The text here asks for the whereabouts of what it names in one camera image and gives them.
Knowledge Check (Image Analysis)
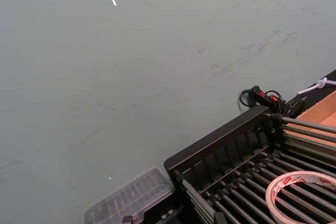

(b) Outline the white three-armed plastic piece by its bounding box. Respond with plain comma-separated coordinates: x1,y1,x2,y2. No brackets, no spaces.
297,77,336,95

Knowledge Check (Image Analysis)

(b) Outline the shallow brown cardboard tray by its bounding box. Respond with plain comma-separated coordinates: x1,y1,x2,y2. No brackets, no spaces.
296,91,336,141

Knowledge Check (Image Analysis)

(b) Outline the plain pale wall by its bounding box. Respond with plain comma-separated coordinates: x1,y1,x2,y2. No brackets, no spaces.
0,0,336,224

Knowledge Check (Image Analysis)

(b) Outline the black rack with steel bars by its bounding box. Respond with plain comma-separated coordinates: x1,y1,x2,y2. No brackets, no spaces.
163,105,336,224

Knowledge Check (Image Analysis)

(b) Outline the clear plastic case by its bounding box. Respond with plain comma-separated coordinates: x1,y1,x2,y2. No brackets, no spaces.
83,166,175,224

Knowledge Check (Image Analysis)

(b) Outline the roll of white tape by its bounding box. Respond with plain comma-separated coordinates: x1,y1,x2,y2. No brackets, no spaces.
265,170,336,224

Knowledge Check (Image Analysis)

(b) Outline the black corded tool red switch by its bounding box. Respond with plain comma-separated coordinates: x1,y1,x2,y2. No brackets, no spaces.
237,85,308,119

